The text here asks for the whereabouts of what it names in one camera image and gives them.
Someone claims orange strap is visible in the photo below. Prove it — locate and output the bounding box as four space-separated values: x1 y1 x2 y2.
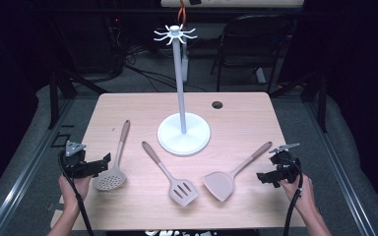
176 0 187 26

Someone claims person's left hand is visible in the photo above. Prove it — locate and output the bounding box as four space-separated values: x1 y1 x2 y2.
58 174 93 214

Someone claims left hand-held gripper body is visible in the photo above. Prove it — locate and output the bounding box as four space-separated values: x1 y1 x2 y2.
58 141 105 180

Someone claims beige slotted spatula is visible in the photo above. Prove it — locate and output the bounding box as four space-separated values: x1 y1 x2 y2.
141 141 200 207

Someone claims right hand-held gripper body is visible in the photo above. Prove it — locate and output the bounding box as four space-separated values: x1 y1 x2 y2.
269 143 301 184

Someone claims white stand foot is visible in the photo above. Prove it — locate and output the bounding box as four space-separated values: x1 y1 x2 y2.
255 67 268 85

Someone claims beige solid spatula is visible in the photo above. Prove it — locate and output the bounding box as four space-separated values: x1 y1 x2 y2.
203 141 274 203

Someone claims black printed shirt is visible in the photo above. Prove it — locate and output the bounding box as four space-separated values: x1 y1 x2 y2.
144 229 219 236

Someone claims beige perforated skimmer spoon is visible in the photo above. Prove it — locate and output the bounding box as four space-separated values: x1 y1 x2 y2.
93 119 131 192

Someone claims bundle of black floor cables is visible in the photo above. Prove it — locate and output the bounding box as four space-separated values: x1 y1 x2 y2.
124 45 208 92

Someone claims person's right hand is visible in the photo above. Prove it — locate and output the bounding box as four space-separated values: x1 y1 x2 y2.
279 175 316 215

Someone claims white utensil rack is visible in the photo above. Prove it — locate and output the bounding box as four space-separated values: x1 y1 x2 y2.
153 23 212 157

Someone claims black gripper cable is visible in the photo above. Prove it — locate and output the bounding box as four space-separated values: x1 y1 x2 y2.
57 148 95 236
282 158 305 236

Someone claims metal floor rail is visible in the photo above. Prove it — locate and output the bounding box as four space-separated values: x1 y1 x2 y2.
303 97 378 236
0 97 77 236

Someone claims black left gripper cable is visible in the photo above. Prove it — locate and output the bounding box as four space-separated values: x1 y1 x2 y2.
57 148 95 236

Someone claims black metal frame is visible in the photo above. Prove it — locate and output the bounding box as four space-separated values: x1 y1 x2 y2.
47 68 109 131
269 70 329 134

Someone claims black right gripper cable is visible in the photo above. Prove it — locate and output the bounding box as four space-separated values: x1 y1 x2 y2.
282 158 305 236

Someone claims dark equipment stand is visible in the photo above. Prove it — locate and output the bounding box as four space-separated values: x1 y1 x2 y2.
101 0 126 77

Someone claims black chair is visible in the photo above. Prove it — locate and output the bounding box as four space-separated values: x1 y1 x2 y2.
210 14 296 94

